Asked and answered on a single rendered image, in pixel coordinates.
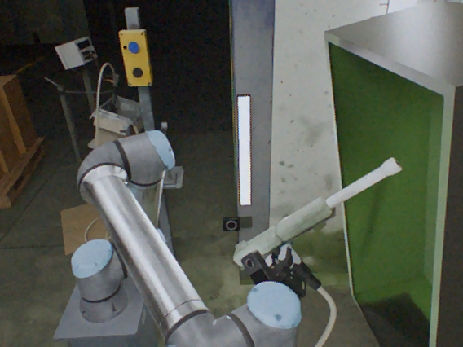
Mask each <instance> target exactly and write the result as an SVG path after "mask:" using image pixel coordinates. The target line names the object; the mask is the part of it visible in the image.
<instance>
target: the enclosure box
mask: <svg viewBox="0 0 463 347"><path fill-rule="evenodd" d="M324 43H325V51H326V60H327V67H328V75H329V90H330V99H331V107H332V114H333V129H334V137H335V145H336V153H337V168H338V177H339V184H340V191H342V190H344V189H345V188H347V187H348V186H350V185H352V184H353V183H355V182H357V181H359V180H360V179H361V178H363V177H365V176H366V175H368V174H370V173H371V172H373V171H374V170H376V169H378V168H380V167H381V166H382V165H383V164H384V162H386V161H387V160H389V159H390V158H392V157H393V158H395V159H396V160H397V161H398V162H399V164H400V166H401V168H402V169H401V170H400V171H399V172H398V173H395V174H394V175H390V176H387V177H385V178H383V179H382V180H380V181H379V182H376V183H375V184H373V185H372V186H370V187H368V188H366V189H365V190H363V191H361V192H360V193H358V194H357V195H354V196H353V197H351V198H350V199H348V200H346V201H344V202H343V203H342V215H343V222H344V231H345V239H346V254H347V262H348V270H349V278H350V286H351V295H352V297H353V299H354V301H355V303H356V305H357V306H358V308H359V311H360V313H361V314H362V315H363V317H364V320H365V322H366V323H367V324H368V327H369V329H371V331H372V333H373V335H374V337H375V339H376V341H377V343H378V344H379V346H380V347H463V2H450V1H444V0H438V1H436V2H434V0H432V1H429V2H423V3H421V4H417V5H415V6H411V7H406V8H403V9H400V10H397V11H392V12H388V13H385V14H381V15H376V17H373V18H370V19H367V20H361V21H359V22H355V23H353V24H348V25H344V26H341V27H338V28H335V29H330V30H327V31H324Z"/></svg>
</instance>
